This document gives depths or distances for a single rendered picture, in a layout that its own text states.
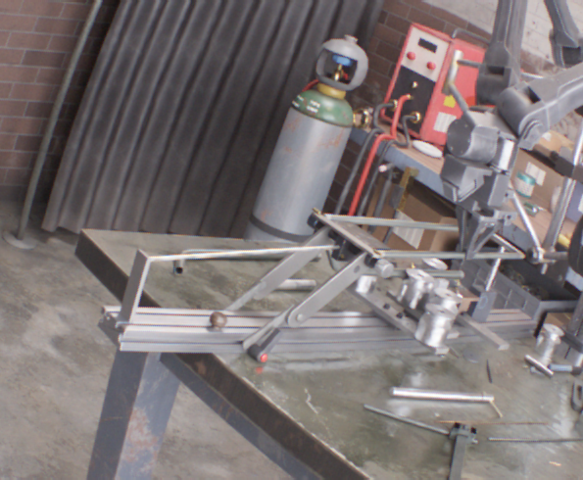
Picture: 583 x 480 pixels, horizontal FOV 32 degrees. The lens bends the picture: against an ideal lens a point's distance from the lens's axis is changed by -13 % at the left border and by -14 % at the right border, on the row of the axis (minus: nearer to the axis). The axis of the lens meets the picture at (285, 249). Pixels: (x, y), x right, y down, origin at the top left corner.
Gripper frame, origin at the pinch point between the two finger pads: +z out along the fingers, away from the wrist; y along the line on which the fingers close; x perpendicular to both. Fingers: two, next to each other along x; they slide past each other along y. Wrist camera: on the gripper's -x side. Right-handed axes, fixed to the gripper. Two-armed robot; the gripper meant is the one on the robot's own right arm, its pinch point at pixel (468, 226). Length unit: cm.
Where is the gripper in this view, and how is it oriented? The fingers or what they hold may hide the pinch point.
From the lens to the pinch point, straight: 182.2
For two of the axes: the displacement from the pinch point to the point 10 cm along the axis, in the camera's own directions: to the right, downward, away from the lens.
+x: 7.5, 0.3, 6.6
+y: 5.9, 4.3, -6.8
